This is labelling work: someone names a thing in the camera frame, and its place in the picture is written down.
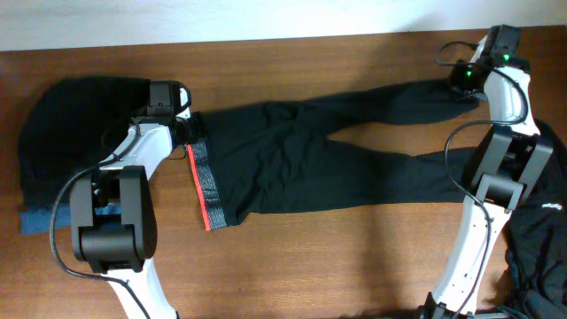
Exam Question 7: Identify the black leggings red-grey waistband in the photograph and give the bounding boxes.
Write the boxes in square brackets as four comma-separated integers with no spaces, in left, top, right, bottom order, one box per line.
[188,80,478,230]

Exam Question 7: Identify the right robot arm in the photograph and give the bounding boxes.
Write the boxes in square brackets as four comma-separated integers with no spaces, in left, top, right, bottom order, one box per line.
[416,25,553,318]

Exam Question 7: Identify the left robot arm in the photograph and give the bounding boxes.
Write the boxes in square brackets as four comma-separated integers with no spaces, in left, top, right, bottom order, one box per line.
[67,81,198,318]

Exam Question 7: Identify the folded black garment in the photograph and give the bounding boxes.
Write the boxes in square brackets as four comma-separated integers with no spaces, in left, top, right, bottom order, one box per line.
[18,76,150,206]

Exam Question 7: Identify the black shirt with logo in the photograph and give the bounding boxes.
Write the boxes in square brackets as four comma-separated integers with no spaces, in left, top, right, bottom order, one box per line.
[499,120,566,319]

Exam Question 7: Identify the folded blue jeans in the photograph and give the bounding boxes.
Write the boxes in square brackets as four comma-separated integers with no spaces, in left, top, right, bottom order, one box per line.
[19,204,121,236]

